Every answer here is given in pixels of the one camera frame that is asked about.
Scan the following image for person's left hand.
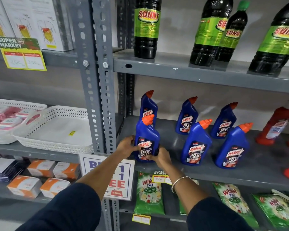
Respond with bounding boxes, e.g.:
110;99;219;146
116;136;141;159

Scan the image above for person's right hand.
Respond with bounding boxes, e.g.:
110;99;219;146
145;145;173;170

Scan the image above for blue toilet cleaner bottle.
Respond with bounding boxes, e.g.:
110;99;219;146
134;114;161;163

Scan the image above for person's left forearm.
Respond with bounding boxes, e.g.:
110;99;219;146
15;150;126;231

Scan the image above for person's right forearm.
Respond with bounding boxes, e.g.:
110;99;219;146
166;164;254;231

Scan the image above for small yellow price tag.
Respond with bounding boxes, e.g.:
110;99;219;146
152;170;173;186
132;213;152;225

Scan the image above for white and blue offer sign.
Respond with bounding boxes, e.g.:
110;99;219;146
79;153;136;201

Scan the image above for silver bangle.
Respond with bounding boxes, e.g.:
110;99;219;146
171;176;192;194

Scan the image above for green detergent packet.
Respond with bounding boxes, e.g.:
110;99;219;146
133;172;165;216
212;182;260;229
251;189;289;230

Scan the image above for group of blue cleaner bottles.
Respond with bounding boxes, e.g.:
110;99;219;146
139;90;254;169

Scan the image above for grey metal shelving rack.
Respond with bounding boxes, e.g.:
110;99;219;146
92;0;289;231
0;0;104;231

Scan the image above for orange and white box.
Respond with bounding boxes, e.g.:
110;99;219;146
52;162;81;181
27;159;56;178
6;175;43;199
39;178;71;199

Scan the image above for empty white plastic basket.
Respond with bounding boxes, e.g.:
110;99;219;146
13;105;94;155

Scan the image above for black bottle with green label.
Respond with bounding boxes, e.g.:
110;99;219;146
248;0;289;75
133;0;162;59
189;0;234;67

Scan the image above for red bottle with white cap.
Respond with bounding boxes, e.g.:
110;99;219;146
255;100;289;146

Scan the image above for white plastic basket with packets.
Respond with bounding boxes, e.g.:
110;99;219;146
0;98;48;145

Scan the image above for pile of pink packets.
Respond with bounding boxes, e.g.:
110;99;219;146
0;105;41;132

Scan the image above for stack of dark blue packs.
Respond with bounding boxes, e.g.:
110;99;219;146
0;157;26;183

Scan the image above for small black bottle green cap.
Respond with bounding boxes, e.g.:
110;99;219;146
215;0;250;62

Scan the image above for green and yellow price tag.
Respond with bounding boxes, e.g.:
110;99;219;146
0;37;47;71

